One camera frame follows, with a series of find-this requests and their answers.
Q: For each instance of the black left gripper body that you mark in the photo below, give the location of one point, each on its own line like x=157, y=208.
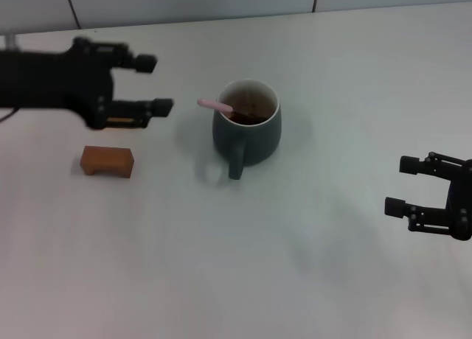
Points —
x=55, y=81

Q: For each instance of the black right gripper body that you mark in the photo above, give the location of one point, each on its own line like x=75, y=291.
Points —
x=462, y=202

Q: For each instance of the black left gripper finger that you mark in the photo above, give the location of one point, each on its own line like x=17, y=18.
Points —
x=145, y=63
x=162, y=107

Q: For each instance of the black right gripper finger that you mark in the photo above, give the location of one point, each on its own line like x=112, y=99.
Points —
x=395, y=206
x=410, y=165

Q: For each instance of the grey ceramic cup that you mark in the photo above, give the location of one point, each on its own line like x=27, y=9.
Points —
x=258, y=143

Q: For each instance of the dark arched wooden block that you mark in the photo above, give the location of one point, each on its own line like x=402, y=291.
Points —
x=107, y=156

